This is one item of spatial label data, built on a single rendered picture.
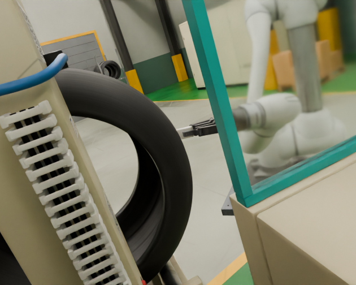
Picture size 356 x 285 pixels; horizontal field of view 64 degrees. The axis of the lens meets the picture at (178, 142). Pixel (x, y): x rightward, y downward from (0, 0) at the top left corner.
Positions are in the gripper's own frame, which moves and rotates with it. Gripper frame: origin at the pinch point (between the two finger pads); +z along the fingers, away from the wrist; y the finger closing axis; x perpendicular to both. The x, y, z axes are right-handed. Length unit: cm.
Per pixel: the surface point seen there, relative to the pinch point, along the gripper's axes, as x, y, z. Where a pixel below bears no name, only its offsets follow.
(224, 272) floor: 117, -69, -37
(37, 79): -21, 42, 29
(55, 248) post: 1, 39, 33
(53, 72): -21, 41, 28
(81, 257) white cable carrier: 2, 42, 30
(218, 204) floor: 112, -143, -72
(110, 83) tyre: -18.1, 14.9, 18.6
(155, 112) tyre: -10.1, 15.5, 10.5
